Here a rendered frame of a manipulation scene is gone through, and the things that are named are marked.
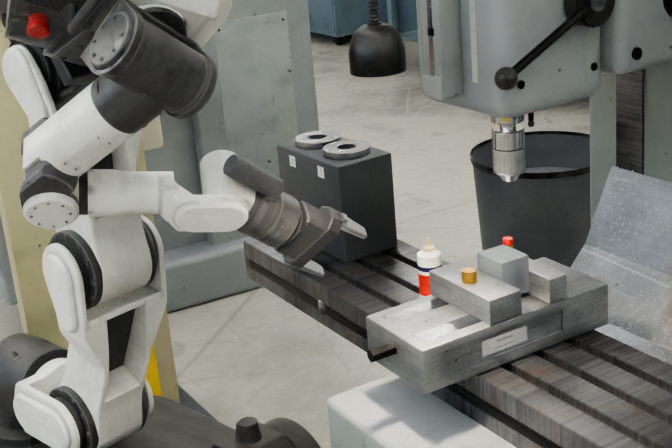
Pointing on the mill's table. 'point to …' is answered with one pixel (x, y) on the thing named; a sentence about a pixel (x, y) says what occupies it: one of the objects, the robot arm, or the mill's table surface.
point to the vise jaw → (476, 293)
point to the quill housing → (520, 26)
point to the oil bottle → (427, 259)
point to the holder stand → (343, 187)
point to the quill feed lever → (585, 6)
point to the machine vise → (418, 372)
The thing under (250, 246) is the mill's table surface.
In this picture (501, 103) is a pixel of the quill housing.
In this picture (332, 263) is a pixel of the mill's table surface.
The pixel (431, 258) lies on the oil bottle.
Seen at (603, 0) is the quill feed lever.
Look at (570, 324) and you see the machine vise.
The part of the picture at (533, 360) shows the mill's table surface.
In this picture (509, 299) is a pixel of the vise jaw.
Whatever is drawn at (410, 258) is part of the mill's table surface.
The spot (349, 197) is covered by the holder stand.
